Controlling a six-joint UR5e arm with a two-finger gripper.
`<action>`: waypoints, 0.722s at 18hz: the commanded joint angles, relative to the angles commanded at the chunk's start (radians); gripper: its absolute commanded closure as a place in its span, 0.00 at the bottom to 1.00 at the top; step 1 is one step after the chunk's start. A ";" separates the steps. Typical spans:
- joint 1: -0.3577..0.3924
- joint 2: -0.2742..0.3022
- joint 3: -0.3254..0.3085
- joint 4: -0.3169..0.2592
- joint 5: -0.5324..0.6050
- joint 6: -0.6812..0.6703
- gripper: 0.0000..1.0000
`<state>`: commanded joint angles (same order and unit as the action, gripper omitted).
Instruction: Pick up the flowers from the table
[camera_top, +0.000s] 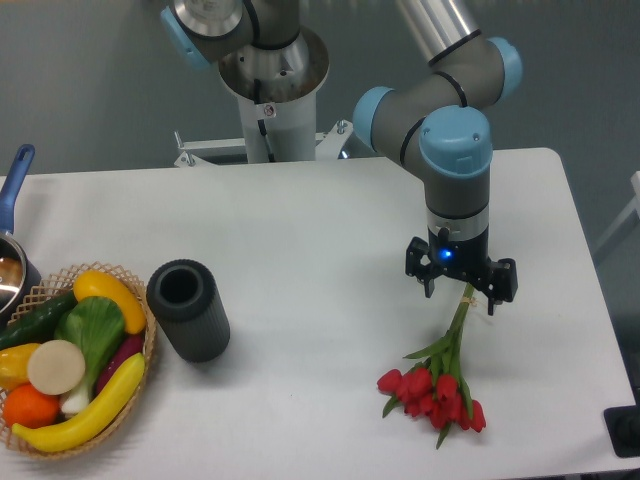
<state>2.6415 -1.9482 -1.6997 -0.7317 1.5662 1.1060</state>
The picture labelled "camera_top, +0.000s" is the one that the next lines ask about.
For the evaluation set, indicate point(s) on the red tulip bouquet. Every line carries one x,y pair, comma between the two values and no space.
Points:
434,387

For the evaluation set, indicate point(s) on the orange fruit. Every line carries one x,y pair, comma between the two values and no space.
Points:
28,407

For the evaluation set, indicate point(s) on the purple sweet potato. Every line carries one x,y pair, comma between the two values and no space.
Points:
131,345

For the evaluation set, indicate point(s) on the yellow squash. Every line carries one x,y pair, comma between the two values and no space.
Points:
94,283

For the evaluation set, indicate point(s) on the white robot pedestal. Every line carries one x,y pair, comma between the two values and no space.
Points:
275,92

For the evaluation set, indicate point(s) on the blue handled saucepan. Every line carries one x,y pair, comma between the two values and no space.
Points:
18,274

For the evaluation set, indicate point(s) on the yellow bell pepper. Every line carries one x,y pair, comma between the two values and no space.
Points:
14,365

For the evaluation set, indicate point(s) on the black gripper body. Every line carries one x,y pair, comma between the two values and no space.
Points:
467,261

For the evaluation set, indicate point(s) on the woven wicker basket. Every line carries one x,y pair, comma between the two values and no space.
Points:
57,284

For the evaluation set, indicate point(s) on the green cucumber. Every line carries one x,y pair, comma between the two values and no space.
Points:
38,324

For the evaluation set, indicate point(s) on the white frame at right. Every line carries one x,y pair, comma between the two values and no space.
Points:
621,227

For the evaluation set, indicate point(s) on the long yellow banana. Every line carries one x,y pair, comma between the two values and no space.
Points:
92,420

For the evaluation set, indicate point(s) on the black device at edge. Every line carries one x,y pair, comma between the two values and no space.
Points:
623,429

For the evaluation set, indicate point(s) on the green bok choy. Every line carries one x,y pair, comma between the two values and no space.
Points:
96,326

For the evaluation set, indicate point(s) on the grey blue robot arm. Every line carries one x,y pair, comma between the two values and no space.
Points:
436,131

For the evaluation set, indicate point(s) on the dark grey ribbed vase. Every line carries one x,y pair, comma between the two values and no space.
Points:
184,298

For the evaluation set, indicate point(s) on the beige round disc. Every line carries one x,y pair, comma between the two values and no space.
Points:
56,367

